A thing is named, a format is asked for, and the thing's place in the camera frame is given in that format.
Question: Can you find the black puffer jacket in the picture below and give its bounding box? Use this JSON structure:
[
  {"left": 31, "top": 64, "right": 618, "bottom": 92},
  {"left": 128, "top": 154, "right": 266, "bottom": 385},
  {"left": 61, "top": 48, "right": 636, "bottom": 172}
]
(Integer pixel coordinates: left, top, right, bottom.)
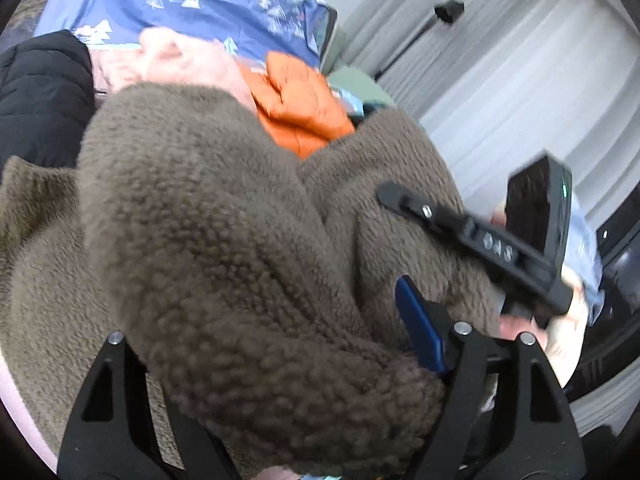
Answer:
[{"left": 0, "top": 30, "right": 96, "bottom": 168}]

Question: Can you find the brown fleece jacket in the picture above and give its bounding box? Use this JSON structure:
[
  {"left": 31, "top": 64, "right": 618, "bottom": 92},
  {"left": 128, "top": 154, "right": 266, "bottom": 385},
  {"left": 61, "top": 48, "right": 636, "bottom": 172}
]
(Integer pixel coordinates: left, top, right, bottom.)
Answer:
[{"left": 1, "top": 84, "right": 498, "bottom": 474}]

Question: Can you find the dark patterned pillow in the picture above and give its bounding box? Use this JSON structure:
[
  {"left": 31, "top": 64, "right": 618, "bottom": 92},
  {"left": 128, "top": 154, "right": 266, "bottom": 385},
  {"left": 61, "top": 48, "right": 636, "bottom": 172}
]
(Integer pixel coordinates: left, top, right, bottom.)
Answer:
[{"left": 0, "top": 0, "right": 66, "bottom": 51}]

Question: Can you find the blue tree-print pillow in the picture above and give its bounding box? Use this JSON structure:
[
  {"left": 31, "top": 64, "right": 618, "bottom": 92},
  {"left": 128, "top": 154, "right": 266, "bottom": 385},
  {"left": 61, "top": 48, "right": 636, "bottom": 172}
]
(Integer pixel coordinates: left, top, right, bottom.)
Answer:
[{"left": 35, "top": 0, "right": 337, "bottom": 67}]

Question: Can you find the green headboard cushion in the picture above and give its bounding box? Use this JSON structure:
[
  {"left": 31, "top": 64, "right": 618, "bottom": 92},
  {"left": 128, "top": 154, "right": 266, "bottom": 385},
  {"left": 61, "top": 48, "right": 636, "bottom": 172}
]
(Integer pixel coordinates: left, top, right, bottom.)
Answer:
[{"left": 326, "top": 66, "right": 395, "bottom": 112}]

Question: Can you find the pink puffer jacket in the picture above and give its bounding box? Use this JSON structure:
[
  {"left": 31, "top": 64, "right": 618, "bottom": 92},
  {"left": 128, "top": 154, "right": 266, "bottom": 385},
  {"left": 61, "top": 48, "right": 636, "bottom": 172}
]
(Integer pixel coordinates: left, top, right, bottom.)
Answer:
[{"left": 89, "top": 27, "right": 256, "bottom": 112}]

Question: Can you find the pink patterned bed sheet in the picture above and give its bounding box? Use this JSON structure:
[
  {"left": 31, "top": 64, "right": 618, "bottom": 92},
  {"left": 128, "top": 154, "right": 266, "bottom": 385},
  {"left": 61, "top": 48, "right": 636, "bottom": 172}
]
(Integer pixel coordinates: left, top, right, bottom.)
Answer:
[{"left": 0, "top": 356, "right": 58, "bottom": 472}]

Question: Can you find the orange puffer jacket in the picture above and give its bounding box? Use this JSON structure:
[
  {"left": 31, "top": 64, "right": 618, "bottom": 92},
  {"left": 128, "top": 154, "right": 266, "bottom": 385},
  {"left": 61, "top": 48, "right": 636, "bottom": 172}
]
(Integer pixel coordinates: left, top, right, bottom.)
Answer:
[{"left": 240, "top": 51, "right": 355, "bottom": 159}]

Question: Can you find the white curtain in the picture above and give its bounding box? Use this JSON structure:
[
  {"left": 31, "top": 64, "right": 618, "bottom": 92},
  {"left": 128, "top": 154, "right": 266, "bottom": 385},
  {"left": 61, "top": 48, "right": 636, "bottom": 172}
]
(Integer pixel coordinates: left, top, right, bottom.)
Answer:
[{"left": 341, "top": 0, "right": 639, "bottom": 226}]

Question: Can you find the black floor lamp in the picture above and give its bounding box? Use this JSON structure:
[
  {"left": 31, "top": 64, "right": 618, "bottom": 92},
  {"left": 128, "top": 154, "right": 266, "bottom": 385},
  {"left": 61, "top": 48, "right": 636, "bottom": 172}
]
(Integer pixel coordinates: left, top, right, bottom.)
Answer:
[{"left": 373, "top": 0, "right": 465, "bottom": 80}]

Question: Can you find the person's right hand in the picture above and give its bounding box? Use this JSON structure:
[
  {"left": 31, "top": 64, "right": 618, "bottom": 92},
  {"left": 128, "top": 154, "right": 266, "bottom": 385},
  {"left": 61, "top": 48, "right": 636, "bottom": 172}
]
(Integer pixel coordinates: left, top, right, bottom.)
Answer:
[{"left": 499, "top": 217, "right": 589, "bottom": 387}]

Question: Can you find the dark teal garment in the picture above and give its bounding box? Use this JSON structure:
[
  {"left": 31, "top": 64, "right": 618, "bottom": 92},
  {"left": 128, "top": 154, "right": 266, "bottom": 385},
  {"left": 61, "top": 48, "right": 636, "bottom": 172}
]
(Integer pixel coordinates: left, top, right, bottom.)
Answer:
[{"left": 347, "top": 101, "right": 388, "bottom": 128}]

